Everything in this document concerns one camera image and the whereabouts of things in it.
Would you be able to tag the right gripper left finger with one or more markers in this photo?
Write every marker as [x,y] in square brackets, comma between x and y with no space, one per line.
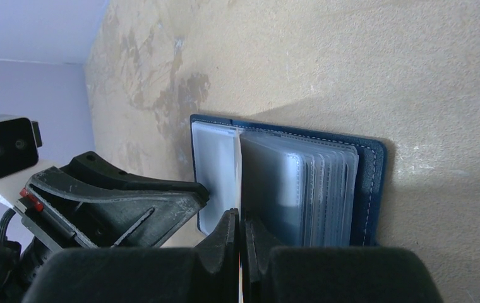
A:
[208,272]

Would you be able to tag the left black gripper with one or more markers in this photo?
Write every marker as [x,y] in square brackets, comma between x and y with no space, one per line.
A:
[18,267]

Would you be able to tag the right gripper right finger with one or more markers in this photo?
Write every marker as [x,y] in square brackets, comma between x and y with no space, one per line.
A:
[273,272]

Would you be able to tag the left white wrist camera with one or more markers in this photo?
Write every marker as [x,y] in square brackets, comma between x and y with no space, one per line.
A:
[20,140]

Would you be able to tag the blue leather card holder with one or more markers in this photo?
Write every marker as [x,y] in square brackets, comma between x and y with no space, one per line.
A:
[309,188]

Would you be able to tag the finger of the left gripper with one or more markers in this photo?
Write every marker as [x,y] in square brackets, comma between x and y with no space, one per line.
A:
[90,203]

